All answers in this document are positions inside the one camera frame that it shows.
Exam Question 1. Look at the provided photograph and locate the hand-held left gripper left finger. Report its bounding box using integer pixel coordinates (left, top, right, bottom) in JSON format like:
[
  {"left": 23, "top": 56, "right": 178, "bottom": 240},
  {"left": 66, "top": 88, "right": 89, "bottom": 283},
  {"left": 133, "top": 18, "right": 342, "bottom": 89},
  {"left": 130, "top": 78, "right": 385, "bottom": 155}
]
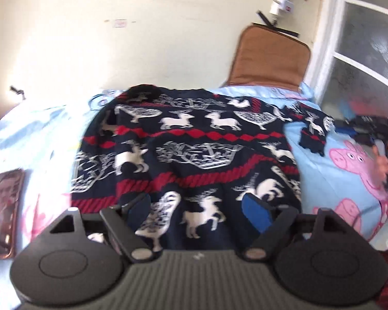
[{"left": 49, "top": 193, "right": 154, "bottom": 264}]

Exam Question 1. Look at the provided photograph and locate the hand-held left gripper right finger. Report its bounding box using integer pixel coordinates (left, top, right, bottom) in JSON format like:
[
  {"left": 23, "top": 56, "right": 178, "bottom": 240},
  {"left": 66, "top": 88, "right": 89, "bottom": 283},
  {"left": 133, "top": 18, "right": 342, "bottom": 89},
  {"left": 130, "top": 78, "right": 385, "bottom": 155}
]
[{"left": 241, "top": 192, "right": 339, "bottom": 263}]

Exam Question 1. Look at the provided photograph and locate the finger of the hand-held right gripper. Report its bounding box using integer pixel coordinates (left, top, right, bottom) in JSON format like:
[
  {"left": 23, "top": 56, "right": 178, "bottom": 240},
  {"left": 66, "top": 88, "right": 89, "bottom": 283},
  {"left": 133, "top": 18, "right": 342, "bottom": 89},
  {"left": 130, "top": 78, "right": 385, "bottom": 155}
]
[{"left": 337, "top": 117, "right": 376, "bottom": 146}]

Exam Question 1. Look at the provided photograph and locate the navy reindeer patterned sweater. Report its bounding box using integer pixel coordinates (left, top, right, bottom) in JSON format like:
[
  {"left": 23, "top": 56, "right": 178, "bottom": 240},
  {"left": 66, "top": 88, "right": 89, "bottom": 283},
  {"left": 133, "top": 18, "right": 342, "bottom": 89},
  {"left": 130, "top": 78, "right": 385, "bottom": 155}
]
[{"left": 70, "top": 84, "right": 335, "bottom": 251}]

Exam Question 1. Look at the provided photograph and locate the person's right hand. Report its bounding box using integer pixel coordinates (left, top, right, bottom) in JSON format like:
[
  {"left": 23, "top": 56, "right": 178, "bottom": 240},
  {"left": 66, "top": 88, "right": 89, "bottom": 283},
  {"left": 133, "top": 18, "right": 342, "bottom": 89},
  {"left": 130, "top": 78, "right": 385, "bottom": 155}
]
[{"left": 372, "top": 144, "right": 388, "bottom": 190}]

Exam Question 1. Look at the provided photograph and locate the light blue printed bed sheet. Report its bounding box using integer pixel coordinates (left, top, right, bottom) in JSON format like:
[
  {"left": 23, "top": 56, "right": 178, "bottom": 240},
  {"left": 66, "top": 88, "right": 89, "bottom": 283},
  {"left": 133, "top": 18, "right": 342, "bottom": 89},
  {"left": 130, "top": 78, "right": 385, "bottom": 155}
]
[{"left": 0, "top": 82, "right": 388, "bottom": 310}]

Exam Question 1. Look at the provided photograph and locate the white frosted glass window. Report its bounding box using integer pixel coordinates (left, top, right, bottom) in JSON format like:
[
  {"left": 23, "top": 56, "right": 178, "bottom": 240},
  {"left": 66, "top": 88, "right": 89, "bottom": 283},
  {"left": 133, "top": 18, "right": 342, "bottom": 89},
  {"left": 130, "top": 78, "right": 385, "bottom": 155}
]
[{"left": 312, "top": 0, "right": 388, "bottom": 112}]

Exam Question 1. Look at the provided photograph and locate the brown perforated cushion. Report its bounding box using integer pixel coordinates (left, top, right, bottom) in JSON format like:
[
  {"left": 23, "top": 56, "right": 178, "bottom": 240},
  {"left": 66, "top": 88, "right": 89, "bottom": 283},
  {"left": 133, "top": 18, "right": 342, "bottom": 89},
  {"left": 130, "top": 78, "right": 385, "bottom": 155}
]
[{"left": 226, "top": 23, "right": 311, "bottom": 91}]

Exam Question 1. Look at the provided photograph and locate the smartphone in pink case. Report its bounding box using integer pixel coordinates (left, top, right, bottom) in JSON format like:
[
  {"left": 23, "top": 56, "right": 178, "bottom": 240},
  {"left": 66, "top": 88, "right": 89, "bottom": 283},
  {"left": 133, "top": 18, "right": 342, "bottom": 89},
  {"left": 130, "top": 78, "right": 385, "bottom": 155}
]
[{"left": 0, "top": 168, "right": 26, "bottom": 259}]

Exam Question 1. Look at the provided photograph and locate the black strip on wall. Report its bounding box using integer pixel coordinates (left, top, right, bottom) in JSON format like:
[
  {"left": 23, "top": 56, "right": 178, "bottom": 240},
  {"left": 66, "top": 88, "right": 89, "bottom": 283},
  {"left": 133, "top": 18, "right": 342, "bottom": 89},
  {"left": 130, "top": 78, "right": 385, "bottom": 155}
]
[{"left": 256, "top": 11, "right": 299, "bottom": 38}]

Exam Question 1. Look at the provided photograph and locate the black wall clip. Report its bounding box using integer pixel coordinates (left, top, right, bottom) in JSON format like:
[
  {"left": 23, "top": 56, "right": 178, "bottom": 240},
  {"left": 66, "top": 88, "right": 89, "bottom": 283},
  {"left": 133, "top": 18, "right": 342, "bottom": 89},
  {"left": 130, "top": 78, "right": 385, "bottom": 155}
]
[{"left": 9, "top": 85, "right": 27, "bottom": 100}]

